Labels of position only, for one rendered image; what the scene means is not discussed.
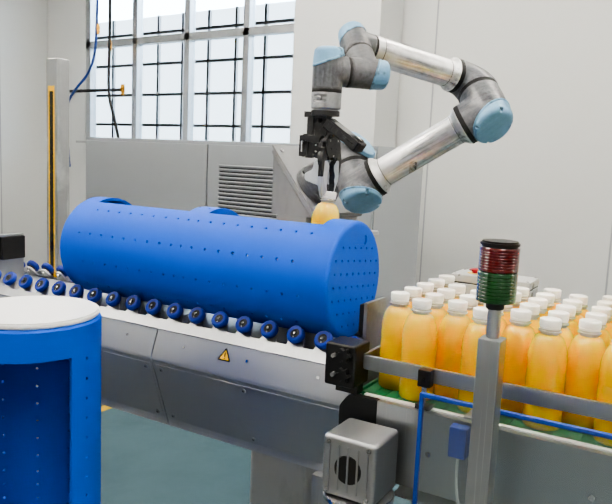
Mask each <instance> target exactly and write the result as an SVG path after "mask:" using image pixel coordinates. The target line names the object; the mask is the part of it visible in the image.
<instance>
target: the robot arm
mask: <svg viewBox="0 0 612 504"><path fill-rule="evenodd" d="M338 40H339V46H340V47H337V46H319V47H317V48H316V49H315V50H314V56H313V64H312V67H313V73H312V93H311V108H312V109H313V110H311V111H304V117H307V134H303V135H300V139H299V156H302V157H305V158H314V157H315V158H317V160H315V161H314V162H312V163H310V164H308V165H305V166H304V167H302V168H301V169H300V170H299V171H298V173H297V181H298V184H299V186H300V188H301V189H302V191H303V192H304V193H305V195H306V196H307V197H308V198H310V199H311V200H312V201H313V202H315V203H316V204H318V203H320V202H321V200H320V199H322V198H321V197H323V196H324V194H325V193H326V191H331V192H336V193H337V195H336V200H337V198H338V196H339V198H340V199H341V201H342V204H343V206H344V208H345V209H346V210H348V211H350V212H352V213H359V214H365V213H369V212H372V211H374V210H376V209H377V208H379V206H380V204H381V203H382V196H384V195H385V194H387V193H389V192H390V190H391V186H392V184H394V183H396V182H398V181H399V180H401V179H403V178H404V177H406V176H408V175H410V174H411V173H413V172H415V171H417V170H418V169H420V168H422V167H423V166H425V165H427V164H429V163H430V162H432V161H434V160H436V159H437V158H439V157H441V156H442V155H444V154H446V153H448V152H449V151H451V150H453V149H455V148H456V147H458V146H460V145H461V144H463V143H469V144H474V143H476V142H478V141H479V142H480V143H485V144H486V143H487V142H489V143H492V142H495V141H497V140H499V139H500V138H502V137H503V136H504V135H505V134H506V133H507V132H508V131H509V129H510V128H511V124H512V123H513V112H512V110H511V107H510V104H509V102H508V101H507V100H506V98H505V96H504V94H503V92H502V90H501V89H500V87H499V85H498V82H497V81H496V79H495V78H494V77H493V76H492V74H490V73H489V72H488V71H486V70H485V69H483V68H481V67H479V66H477V65H475V64H473V63H471V62H468V61H466V60H463V59H460V58H457V57H453V58H451V59H447V58H444V57H441V56H438V55H435V54H432V53H429V52H426V51H423V50H420V49H417V48H414V47H411V46H408V45H405V44H402V43H399V42H396V41H393V40H390V39H387V38H384V37H381V36H378V35H375V34H371V33H369V32H366V29H365V27H364V26H363V25H362V24H361V23H360V22H357V21H350V22H347V23H345V24H344V25H343V26H342V27H341V28H340V29H339V32H338ZM390 70H391V71H394V72H397V73H401V74H404V75H407V76H410V77H414V78H417V79H420V80H423V81H427V82H430V83H433V84H436V85H439V86H440V87H441V88H442V90H444V91H446V92H449V93H451V94H453V95H454V96H455V97H456V98H457V100H458V101H459V104H458V105H456V106H455V107H453V108H452V110H451V114H450V116H449V117H447V118H445V119H444V120H442V121H440V122H439V123H437V124H435V125H434V126H432V127H430V128H429V129H427V130H425V131H424V132H422V133H420V134H419V135H417V136H415V137H414V138H412V139H410V140H409V141H407V142H406V143H404V144H402V145H401V146H399V147H397V148H396V149H394V150H392V151H391V152H389V153H387V154H386V155H384V156H382V157H381V158H379V159H374V156H375V150H374V148H373V147H372V145H371V144H370V143H369V142H368V141H367V140H366V139H365V138H364V137H362V136H361V135H359V134H358V133H356V132H353V131H350V130H349V129H347V128H346V127H345V126H344V125H342V124H341V123H340V122H339V121H337V120H336V119H333V118H332V117H340V111H338V110H340V109H341V99H342V87H343V88H355V89H367V90H383V89H385V88H386V87H387V85H388V83H389V80H390V73H391V71H390ZM301 141H302V152H301ZM336 200H335V201H336Z"/></svg>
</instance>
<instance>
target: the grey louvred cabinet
mask: <svg viewBox="0 0 612 504"><path fill-rule="evenodd" d="M272 145H286V146H299V144H295V143H262V142H230V141H198V140H166V139H134V138H101V137H88V140H86V200H87V199H90V198H93V197H110V198H119V199H122V200H125V201H127V202H128V203H130V204H131V205H133V206H143V207H153V208H163V209H173V210H183V211H191V210H193V209H195V208H197V207H203V206H206V207H217V208H227V209H230V210H232V211H234V212H235V213H237V214H238V215H239V216H244V217H254V218H264V219H274V220H276V214H272V213H271V208H272V182H273V154H272V150H273V147H272ZM422 174H423V167H422V168H420V169H418V170H417V171H415V172H413V173H411V174H410V175H408V176H406V177H404V178H403V179H401V180H399V181H398V182H396V183H394V184H392V186H391V190H390V192H389V193H387V194H385V195H384V196H382V203H381V204H380V206H379V208H377V209H376V210H374V211H372V212H369V213H365V214H362V216H359V217H357V220H356V221H361V222H363V223H365V224H366V225H367V226H368V227H369V228H370V230H378V231H379V235H376V236H374V237H375V240H376V244H377V248H378V255H379V278H378V286H377V291H376V296H375V299H377V298H380V297H386V300H385V311H386V309H387V308H388V307H389V306H390V305H392V304H390V301H391V292H392V291H404V288H405V287H407V286H415V279H416V264H417V249H418V234H419V219H420V204H421V189H422Z"/></svg>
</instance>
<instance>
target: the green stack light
mask: <svg viewBox="0 0 612 504"><path fill-rule="evenodd" d="M477 274H478V275H477V285H476V297H475V299H476V300H477V301H479V302H482V303H486V304H492V305H513V304H515V303H516V298H517V296H516V295H517V286H518V285H517V284H518V275H519V274H518V273H516V274H496V273H488V272H483V271H480V270H478V271H477Z"/></svg>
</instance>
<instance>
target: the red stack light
mask: <svg viewBox="0 0 612 504"><path fill-rule="evenodd" d="M520 251H521V249H520V248H518V249H499V248H490V247H484V246H482V245H480V246H479V259H478V260H479V261H478V269H479V270H480V271H483V272H488V273H496V274H516V273H518V272H519V263H520V261H519V260H520Z"/></svg>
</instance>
